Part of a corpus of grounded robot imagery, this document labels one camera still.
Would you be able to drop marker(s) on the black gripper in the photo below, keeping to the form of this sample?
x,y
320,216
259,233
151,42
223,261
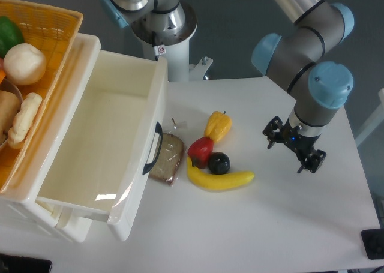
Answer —
x,y
299,138

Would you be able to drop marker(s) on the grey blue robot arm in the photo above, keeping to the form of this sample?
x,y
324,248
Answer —
x,y
294,63

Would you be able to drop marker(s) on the dark purple mangosteen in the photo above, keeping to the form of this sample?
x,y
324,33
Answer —
x,y
219,163

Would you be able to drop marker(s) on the yellow banana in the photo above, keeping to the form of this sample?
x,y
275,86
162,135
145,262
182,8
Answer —
x,y
214,182

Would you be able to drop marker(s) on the yellow bell pepper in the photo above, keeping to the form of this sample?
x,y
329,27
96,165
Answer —
x,y
218,125

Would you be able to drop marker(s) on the red bell pepper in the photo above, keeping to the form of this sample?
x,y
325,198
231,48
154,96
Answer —
x,y
200,152

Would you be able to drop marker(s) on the black device at right edge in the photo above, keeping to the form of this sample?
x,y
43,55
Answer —
x,y
373,243

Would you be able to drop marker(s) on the wrapped brown bread slice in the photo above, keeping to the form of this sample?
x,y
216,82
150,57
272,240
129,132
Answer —
x,y
172,149

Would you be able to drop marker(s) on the white plastic drawer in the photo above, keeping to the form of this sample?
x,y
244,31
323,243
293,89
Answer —
x,y
101,168

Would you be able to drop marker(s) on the beige pastry piece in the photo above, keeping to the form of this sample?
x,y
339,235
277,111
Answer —
x,y
23,120

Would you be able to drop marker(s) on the orange woven basket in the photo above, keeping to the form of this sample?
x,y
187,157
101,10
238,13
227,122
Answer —
x,y
51,30

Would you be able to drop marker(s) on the white drawer cabinet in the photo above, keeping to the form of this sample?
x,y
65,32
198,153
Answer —
x,y
20,208

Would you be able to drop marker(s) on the white round bun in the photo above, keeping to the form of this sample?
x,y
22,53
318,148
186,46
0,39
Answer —
x,y
24,64

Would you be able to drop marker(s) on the tan bread roll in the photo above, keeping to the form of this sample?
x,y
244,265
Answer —
x,y
10,105

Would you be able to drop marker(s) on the green bell pepper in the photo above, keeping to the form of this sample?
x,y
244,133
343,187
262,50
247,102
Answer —
x,y
11,35

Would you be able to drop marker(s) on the black object bottom left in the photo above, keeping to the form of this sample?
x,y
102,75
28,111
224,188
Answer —
x,y
20,264

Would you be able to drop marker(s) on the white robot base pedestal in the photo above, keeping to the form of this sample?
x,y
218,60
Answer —
x,y
168,35

